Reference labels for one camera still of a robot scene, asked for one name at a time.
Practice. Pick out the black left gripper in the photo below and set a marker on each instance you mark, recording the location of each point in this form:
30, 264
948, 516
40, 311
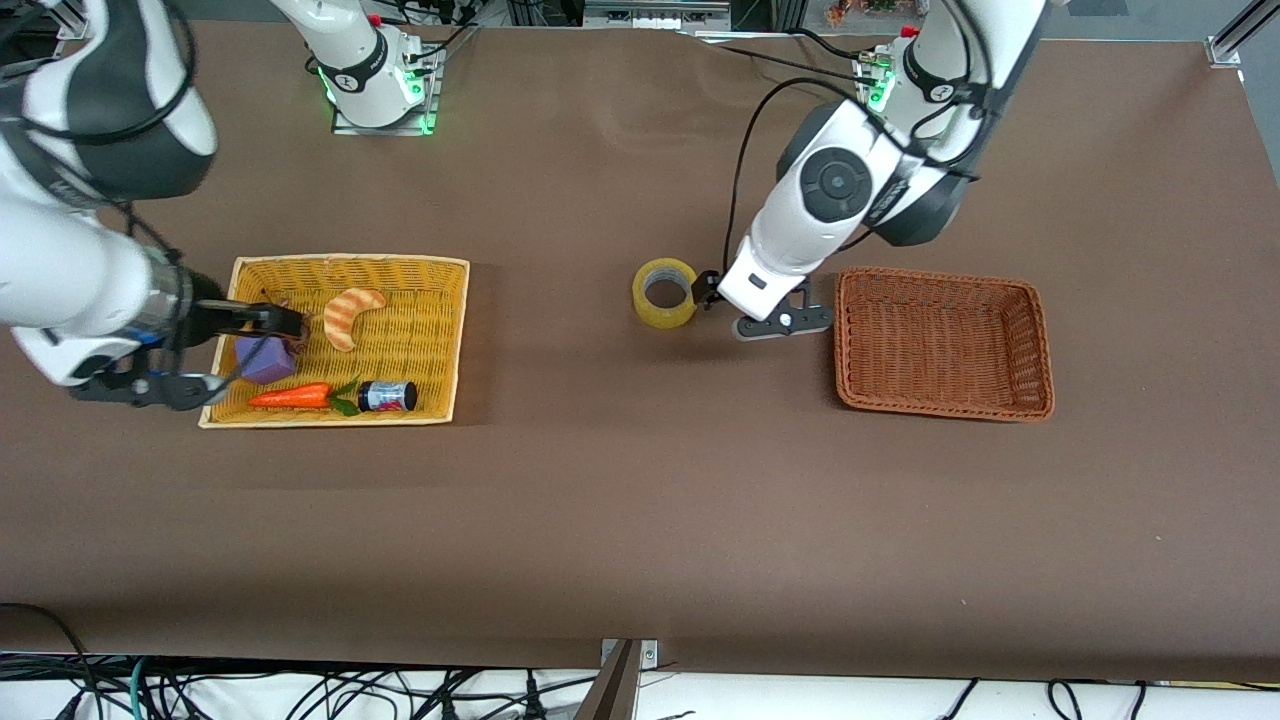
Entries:
709, 288

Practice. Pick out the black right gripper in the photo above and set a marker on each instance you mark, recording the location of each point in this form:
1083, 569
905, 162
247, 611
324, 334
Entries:
210, 316

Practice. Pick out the clear yellowish tape roll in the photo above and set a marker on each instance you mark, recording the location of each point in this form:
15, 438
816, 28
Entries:
660, 318

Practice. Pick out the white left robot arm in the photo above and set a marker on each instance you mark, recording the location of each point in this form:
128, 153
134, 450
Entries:
790, 240

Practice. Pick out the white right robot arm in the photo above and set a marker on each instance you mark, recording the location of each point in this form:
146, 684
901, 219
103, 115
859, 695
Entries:
80, 270

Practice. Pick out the purple cube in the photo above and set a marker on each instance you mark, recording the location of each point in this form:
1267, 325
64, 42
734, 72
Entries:
265, 362

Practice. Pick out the brown toy figure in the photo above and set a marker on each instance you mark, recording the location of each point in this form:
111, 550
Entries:
302, 346

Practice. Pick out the orange toy carrot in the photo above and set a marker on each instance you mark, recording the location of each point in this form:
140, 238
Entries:
290, 397

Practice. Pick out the striped toy croissant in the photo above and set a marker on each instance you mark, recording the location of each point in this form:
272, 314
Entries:
345, 320

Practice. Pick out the small jar black lid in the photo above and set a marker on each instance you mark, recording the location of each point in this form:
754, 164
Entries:
390, 397

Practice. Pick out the yellow wicker basket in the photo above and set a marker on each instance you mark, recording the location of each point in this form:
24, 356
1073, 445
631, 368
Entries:
430, 330

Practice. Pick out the brown wicker basket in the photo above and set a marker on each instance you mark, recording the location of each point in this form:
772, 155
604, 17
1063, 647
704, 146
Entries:
940, 345

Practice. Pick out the grey control box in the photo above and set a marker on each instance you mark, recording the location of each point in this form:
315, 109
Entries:
655, 14

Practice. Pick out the orange background object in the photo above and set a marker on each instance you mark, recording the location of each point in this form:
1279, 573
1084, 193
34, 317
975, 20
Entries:
860, 8

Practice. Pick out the grey metal beam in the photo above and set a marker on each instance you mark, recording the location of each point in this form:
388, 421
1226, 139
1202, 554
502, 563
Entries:
612, 695

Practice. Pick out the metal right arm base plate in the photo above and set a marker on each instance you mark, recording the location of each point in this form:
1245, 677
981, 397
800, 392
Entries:
433, 110

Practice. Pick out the aluminium frame rail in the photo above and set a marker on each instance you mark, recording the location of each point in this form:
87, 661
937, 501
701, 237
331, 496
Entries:
72, 15
1240, 30

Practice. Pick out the silver table edge bracket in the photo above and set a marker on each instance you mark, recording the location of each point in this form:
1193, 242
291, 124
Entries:
648, 655

